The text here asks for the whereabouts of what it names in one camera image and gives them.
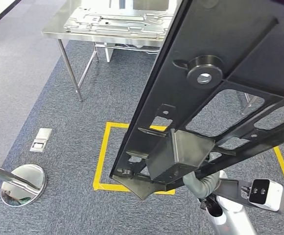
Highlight steel workbench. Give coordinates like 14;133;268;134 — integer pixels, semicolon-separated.
42;0;181;103

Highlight black plastic panel part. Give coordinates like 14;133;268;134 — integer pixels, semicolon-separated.
110;0;284;201

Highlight silver sheet metal panel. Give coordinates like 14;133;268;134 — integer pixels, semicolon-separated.
63;5;176;39

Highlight white cabinet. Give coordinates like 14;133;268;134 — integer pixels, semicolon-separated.
104;42;113;63

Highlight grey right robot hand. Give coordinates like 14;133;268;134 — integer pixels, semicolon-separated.
182;171;202;199

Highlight metal floor socket box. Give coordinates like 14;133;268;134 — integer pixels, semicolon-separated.
30;127;53;153

